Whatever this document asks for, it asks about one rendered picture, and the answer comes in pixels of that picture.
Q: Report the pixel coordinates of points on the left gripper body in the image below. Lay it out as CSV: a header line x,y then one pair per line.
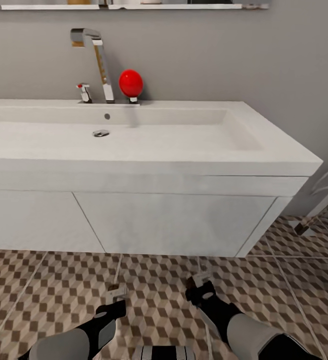
x,y
119,308

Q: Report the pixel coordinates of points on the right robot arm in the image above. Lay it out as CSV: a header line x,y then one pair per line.
x,y
248,338

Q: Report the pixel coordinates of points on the robot trunk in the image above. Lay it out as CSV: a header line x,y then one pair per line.
x,y
164,352

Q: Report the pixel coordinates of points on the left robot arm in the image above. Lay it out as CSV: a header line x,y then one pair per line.
x,y
85,341

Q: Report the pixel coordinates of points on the furniture sink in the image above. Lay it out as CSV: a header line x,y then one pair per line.
x,y
160,177

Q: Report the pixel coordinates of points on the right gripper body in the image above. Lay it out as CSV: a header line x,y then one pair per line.
x,y
195,292

